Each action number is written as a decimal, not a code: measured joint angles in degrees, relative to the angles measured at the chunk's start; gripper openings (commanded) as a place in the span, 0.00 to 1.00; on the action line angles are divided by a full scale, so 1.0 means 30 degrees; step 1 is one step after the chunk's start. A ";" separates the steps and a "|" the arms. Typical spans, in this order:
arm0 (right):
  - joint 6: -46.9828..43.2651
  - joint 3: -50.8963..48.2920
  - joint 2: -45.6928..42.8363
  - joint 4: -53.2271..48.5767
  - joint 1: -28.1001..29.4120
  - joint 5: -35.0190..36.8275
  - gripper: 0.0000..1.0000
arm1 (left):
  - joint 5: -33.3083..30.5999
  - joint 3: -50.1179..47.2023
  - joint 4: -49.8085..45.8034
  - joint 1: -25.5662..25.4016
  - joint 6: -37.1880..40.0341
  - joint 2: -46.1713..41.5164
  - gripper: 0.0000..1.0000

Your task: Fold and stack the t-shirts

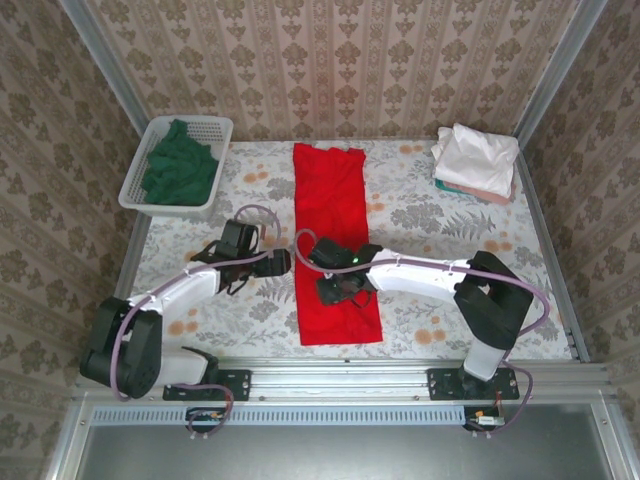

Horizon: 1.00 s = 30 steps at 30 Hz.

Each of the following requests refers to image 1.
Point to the aluminium frame post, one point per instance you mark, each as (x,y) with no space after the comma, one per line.
(105,65)
(560,65)

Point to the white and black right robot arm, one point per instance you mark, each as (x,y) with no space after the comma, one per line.
(415,275)

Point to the red bear print t-shirt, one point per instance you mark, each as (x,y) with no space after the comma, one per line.
(330,200)

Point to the small connector board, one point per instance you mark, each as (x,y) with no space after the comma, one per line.
(487,421)
(202,419)

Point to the folded pink t-shirt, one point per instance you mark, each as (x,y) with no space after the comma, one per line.
(492,197)

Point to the white plastic laundry basket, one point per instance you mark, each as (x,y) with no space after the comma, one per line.
(132,195)

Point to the aluminium frame cross rail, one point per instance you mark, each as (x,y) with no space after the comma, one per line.
(340,380)

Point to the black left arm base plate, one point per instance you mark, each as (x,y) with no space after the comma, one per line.
(237,385)

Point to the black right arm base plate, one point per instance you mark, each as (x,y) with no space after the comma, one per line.
(442,385)

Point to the floral print tablecloth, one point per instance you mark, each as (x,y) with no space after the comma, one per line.
(425,225)

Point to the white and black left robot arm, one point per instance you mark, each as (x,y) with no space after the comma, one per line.
(190,290)

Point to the folded teal t-shirt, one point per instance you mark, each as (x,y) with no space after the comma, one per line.
(439,184)

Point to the crumpled green t-shirt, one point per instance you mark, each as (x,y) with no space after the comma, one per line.
(177,175)

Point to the stack of folded clothes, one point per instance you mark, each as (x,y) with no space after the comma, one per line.
(475,160)

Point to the grey metal panel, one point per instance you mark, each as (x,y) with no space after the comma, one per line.
(340,455)

